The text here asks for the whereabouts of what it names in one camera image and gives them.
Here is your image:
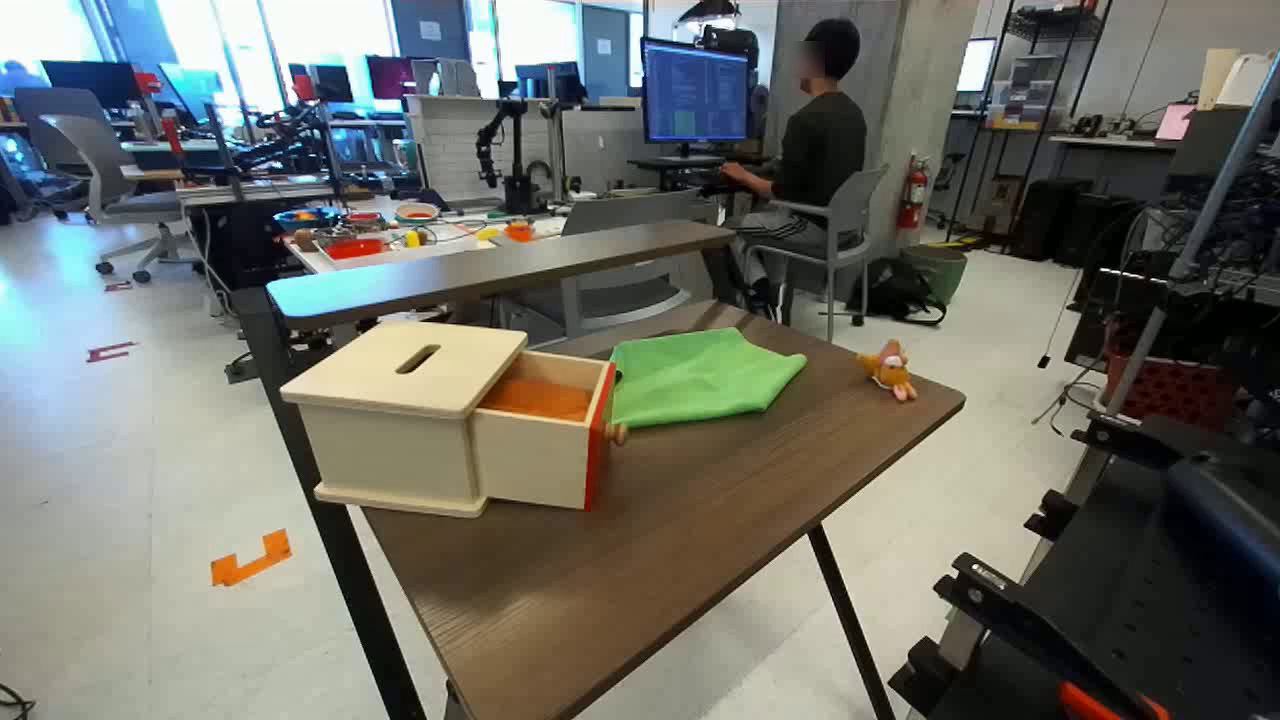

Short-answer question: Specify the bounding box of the small orange plush doll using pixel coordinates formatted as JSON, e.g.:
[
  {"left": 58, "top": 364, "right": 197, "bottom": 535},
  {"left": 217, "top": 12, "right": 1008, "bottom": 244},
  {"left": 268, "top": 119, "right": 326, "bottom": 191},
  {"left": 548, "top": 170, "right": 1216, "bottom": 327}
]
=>
[{"left": 857, "top": 339, "right": 926, "bottom": 407}]

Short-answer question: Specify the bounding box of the wooden drawer with orange inside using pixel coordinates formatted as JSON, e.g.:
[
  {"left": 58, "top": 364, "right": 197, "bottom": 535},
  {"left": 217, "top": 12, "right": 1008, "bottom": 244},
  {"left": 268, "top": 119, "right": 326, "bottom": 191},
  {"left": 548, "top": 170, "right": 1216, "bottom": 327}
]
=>
[{"left": 471, "top": 349, "right": 632, "bottom": 515}]

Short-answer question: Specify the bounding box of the green cloth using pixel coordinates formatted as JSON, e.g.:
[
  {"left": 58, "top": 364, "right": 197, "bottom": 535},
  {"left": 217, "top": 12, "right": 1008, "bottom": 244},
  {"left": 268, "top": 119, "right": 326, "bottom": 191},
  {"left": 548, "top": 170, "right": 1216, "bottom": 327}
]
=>
[{"left": 610, "top": 323, "right": 814, "bottom": 431}]

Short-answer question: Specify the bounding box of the grey desk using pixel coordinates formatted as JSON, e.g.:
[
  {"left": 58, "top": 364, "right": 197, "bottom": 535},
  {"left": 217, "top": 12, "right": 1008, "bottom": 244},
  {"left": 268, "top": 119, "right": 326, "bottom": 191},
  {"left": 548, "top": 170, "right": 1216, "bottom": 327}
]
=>
[{"left": 261, "top": 216, "right": 739, "bottom": 327}]

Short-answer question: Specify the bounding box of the white table with toys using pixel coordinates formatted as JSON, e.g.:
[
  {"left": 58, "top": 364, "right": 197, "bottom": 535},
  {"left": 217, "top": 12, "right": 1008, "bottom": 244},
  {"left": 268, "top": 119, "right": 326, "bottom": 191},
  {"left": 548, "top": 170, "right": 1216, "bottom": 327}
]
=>
[{"left": 282, "top": 194, "right": 575, "bottom": 276}]

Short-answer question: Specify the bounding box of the wooden box with slot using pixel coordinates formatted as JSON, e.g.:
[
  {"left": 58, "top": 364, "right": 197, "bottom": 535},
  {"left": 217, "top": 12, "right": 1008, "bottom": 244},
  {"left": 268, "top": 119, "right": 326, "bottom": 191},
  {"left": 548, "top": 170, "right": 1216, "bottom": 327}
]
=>
[{"left": 278, "top": 319, "right": 532, "bottom": 519}]

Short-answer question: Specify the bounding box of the grey chair with metal legs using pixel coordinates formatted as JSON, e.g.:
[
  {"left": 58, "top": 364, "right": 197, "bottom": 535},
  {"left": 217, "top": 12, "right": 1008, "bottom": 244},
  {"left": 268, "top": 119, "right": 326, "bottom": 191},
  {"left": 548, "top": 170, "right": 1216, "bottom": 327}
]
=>
[{"left": 737, "top": 165, "right": 898, "bottom": 343}]

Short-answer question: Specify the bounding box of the black backpack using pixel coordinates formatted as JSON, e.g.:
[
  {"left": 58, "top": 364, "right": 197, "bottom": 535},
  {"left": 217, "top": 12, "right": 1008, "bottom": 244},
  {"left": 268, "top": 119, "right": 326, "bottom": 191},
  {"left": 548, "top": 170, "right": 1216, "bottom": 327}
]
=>
[{"left": 866, "top": 253, "right": 941, "bottom": 327}]

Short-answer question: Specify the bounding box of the large computer monitor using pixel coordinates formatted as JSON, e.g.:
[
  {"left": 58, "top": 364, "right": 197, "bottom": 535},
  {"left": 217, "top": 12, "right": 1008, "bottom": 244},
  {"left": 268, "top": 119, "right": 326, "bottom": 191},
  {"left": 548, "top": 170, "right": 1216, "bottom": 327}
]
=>
[{"left": 638, "top": 32, "right": 760, "bottom": 150}]

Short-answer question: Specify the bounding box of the seated person in dark shirt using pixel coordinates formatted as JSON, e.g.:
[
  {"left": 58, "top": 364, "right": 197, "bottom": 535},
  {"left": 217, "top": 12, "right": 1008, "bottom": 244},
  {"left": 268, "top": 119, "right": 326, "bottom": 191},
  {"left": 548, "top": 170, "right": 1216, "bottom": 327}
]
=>
[{"left": 718, "top": 15, "right": 874, "bottom": 292}]

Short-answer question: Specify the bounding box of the red tray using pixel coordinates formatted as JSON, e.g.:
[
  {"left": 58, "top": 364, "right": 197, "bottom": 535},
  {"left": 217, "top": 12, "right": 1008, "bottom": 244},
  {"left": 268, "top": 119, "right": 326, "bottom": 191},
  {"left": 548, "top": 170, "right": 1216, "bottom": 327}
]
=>
[{"left": 326, "top": 230, "right": 392, "bottom": 263}]

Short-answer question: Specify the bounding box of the green bag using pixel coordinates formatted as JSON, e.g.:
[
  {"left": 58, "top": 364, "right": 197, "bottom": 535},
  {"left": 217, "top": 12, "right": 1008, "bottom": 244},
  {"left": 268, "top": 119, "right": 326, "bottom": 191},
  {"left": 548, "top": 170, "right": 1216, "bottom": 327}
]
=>
[{"left": 906, "top": 241, "right": 972, "bottom": 316}]

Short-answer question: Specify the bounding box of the red fire extinguisher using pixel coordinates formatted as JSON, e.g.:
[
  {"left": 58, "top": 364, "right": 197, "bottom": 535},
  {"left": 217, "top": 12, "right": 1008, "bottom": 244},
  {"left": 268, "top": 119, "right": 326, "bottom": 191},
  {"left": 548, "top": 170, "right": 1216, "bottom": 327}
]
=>
[{"left": 893, "top": 150, "right": 938, "bottom": 236}]

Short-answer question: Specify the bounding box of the black table leg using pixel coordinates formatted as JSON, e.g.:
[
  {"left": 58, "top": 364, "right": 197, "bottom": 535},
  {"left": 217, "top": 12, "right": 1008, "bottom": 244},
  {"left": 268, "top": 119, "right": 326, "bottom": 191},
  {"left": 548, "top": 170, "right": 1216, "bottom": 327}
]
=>
[
  {"left": 318, "top": 491, "right": 431, "bottom": 720},
  {"left": 804, "top": 519, "right": 902, "bottom": 720}
]

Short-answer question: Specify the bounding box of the orange floor marker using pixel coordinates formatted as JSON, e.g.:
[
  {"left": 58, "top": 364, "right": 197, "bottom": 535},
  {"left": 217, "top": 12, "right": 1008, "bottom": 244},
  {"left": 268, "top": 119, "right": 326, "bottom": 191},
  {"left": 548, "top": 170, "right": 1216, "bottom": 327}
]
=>
[{"left": 209, "top": 529, "right": 295, "bottom": 591}]

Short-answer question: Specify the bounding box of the metal shelf rack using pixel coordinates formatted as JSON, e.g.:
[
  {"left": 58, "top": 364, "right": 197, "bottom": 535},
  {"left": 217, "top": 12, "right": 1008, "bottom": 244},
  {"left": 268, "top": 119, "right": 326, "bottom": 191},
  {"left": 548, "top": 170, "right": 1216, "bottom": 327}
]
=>
[{"left": 954, "top": 0, "right": 1111, "bottom": 244}]

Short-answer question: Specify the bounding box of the red perforated crate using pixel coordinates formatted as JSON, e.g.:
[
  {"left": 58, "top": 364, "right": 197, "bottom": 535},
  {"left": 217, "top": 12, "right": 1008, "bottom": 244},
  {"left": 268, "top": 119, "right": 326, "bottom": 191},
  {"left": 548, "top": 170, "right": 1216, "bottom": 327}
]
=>
[{"left": 1102, "top": 351, "right": 1238, "bottom": 431}]

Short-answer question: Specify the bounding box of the aluminium pole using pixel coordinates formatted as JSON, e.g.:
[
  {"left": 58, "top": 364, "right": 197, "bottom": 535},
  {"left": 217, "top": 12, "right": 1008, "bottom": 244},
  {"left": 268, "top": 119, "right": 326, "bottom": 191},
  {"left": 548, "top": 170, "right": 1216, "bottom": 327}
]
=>
[{"left": 1105, "top": 54, "right": 1280, "bottom": 416}]

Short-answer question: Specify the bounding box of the grey office swivel chair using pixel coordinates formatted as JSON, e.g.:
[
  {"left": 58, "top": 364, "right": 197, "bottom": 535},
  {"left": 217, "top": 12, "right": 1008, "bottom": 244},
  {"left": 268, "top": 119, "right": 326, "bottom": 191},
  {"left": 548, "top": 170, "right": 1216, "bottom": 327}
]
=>
[{"left": 11, "top": 85, "right": 206, "bottom": 287}]

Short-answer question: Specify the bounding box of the small dark monitor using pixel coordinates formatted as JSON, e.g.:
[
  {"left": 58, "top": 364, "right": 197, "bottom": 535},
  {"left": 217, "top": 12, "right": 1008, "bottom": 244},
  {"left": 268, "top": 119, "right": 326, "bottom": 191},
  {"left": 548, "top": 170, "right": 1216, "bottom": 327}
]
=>
[{"left": 36, "top": 54, "right": 142, "bottom": 112}]

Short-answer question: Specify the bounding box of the black robot mount base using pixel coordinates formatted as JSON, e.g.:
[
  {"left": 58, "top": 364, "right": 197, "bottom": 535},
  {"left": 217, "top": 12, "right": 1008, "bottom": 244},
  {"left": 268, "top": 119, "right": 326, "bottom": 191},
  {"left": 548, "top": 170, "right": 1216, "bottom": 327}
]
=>
[{"left": 890, "top": 413, "right": 1280, "bottom": 720}]

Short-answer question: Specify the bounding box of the orange clamp handle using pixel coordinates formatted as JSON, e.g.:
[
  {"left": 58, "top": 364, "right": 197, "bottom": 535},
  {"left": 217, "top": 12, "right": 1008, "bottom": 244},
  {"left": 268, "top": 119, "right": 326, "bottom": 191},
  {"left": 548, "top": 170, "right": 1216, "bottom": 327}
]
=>
[{"left": 1055, "top": 681, "right": 1173, "bottom": 720}]

